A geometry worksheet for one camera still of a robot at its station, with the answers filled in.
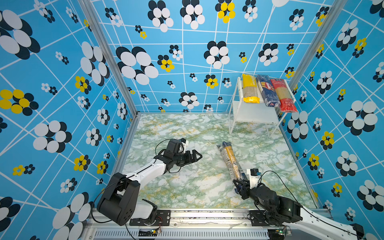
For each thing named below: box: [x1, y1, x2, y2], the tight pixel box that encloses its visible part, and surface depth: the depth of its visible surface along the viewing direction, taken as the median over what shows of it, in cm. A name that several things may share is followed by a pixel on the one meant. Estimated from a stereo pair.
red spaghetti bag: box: [270, 78, 298, 113], surface depth 80 cm
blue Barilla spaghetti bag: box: [256, 75, 281, 107], surface depth 81 cm
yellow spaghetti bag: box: [242, 73, 260, 104], surface depth 84 cm
